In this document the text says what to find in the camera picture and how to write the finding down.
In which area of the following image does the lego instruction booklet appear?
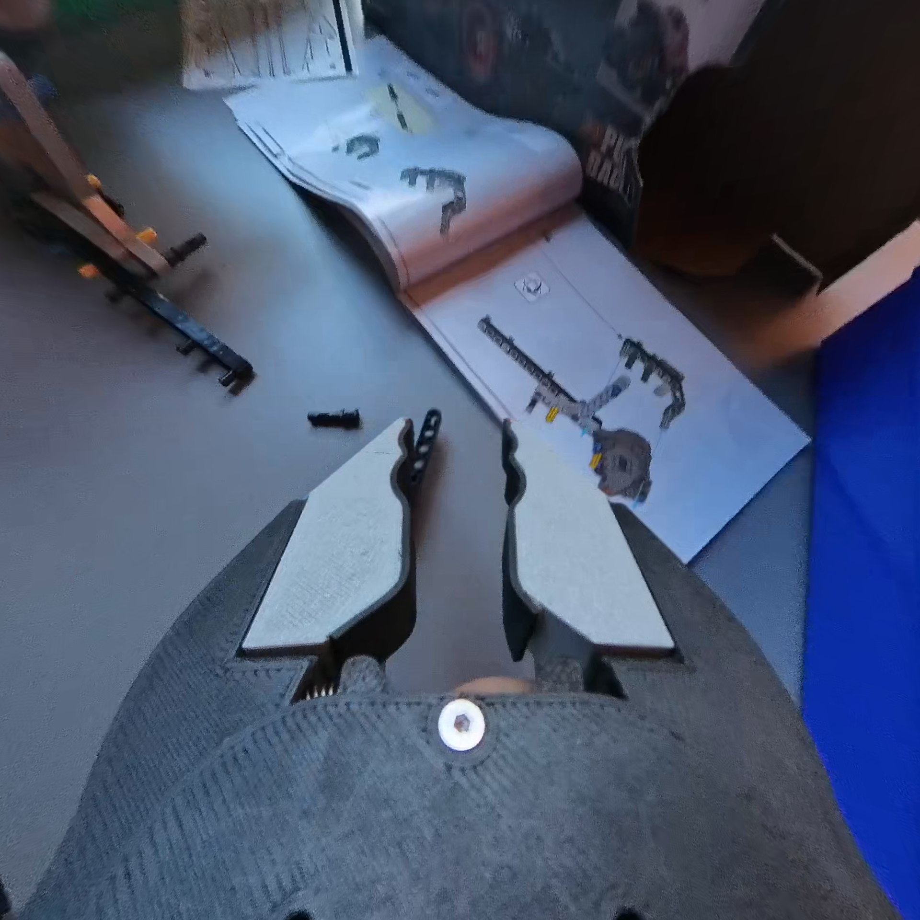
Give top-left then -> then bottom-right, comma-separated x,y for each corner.
224,36 -> 813,565

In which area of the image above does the blue sheet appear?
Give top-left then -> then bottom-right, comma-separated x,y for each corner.
800,272 -> 920,915

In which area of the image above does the black angled lego beam assembly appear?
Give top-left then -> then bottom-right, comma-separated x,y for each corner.
401,407 -> 445,498

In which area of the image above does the long black lego beam assembly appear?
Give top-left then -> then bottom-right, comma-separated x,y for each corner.
0,169 -> 257,393

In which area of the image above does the green plastic object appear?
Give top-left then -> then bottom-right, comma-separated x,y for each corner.
54,0 -> 184,31

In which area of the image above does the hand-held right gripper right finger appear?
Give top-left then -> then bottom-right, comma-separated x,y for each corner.
499,419 -> 678,664

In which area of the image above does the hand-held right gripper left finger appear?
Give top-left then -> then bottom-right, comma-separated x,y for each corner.
241,417 -> 419,677

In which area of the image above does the line drawing paper sheet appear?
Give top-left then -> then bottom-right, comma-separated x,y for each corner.
180,0 -> 365,92

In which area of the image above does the dark lego set box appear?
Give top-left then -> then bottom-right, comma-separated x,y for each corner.
365,0 -> 920,292

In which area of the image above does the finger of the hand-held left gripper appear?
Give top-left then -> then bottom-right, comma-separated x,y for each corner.
27,188 -> 173,281
0,52 -> 105,213

